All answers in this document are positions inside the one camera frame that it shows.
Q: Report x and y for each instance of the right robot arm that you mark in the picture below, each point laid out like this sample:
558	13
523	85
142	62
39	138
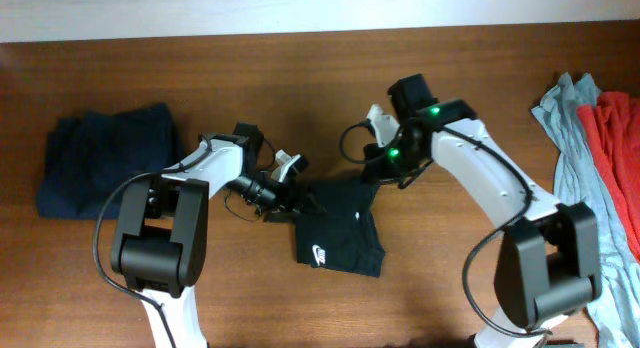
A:
547	267

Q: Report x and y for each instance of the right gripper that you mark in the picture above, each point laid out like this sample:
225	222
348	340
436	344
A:
377	173

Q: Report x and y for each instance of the red garment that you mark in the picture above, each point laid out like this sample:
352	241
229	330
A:
612	134

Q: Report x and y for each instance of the light blue-grey garment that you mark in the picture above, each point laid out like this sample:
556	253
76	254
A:
616	313

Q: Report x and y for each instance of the dark green t-shirt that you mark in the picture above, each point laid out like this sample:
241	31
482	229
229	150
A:
343	238

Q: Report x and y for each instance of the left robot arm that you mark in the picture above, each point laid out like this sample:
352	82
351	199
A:
160	242

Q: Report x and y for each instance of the folded navy blue garment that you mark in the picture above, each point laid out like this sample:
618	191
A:
87	158

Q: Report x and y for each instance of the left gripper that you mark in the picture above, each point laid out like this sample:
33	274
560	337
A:
298	207

